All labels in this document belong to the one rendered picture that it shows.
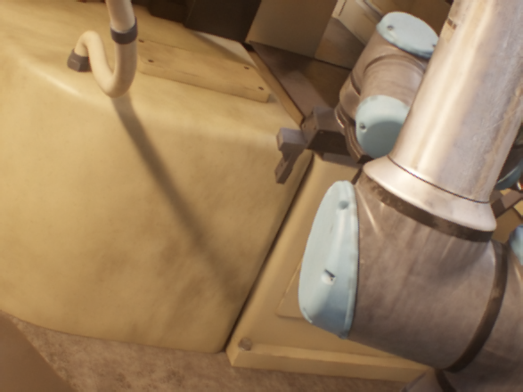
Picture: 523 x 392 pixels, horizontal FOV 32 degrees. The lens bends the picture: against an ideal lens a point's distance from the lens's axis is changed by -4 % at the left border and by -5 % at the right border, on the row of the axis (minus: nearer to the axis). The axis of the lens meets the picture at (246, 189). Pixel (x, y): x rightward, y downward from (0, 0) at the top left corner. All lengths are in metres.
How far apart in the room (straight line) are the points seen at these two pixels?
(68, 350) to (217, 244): 0.43
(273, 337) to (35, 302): 0.61
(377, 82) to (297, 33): 1.45
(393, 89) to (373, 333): 0.38
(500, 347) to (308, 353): 1.50
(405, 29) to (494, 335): 0.50
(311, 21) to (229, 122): 0.71
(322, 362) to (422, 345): 1.50
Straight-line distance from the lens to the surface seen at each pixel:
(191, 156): 1.99
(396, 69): 1.22
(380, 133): 1.18
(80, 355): 2.16
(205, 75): 2.15
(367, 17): 3.16
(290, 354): 2.38
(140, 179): 2.00
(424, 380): 1.06
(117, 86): 1.54
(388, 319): 0.91
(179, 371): 2.24
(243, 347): 2.31
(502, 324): 0.94
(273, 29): 2.62
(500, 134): 0.90
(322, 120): 1.39
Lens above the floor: 1.31
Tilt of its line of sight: 24 degrees down
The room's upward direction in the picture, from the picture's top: 24 degrees clockwise
